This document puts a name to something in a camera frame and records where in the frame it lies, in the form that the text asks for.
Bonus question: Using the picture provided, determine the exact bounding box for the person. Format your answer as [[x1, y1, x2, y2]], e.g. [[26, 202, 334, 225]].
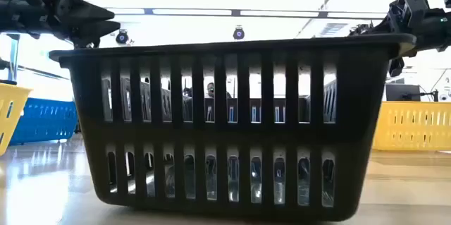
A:
[[204, 81, 233, 99]]

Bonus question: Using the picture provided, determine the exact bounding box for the round black ceiling camera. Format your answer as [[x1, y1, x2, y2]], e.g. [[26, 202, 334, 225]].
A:
[[115, 29, 130, 45], [233, 25, 246, 41]]

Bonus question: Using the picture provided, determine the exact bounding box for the teal vertical post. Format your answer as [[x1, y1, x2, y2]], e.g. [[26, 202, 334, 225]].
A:
[[8, 34, 20, 83]]

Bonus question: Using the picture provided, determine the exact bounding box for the black slotted plastic basket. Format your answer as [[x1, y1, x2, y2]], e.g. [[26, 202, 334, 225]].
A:
[[49, 33, 417, 222]]

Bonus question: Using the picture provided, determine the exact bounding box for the blue slotted plastic basket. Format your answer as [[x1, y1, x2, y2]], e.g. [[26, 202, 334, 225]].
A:
[[9, 97, 79, 146]]

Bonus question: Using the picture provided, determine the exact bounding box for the yellow slotted plastic basket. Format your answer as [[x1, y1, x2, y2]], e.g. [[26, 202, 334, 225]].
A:
[[0, 83, 33, 157], [372, 100, 451, 152]]

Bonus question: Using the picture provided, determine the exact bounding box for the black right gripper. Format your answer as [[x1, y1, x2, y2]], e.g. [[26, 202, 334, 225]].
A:
[[386, 2, 429, 78]]

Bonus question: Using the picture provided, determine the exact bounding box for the black computer monitor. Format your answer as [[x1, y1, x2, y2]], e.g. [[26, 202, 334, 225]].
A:
[[385, 83, 422, 103]]

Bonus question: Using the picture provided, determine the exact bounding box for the white printed board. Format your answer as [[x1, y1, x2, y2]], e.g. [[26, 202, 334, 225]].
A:
[[438, 75, 451, 103]]

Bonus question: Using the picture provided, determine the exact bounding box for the black ceiling-mounted device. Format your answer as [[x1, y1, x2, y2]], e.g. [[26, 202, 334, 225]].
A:
[[348, 23, 375, 37]]

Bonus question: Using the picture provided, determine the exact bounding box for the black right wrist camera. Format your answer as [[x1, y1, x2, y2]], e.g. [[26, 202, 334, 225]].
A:
[[397, 0, 430, 18]]

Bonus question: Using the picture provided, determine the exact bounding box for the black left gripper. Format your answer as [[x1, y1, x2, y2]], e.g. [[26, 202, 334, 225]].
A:
[[33, 0, 121, 48]]

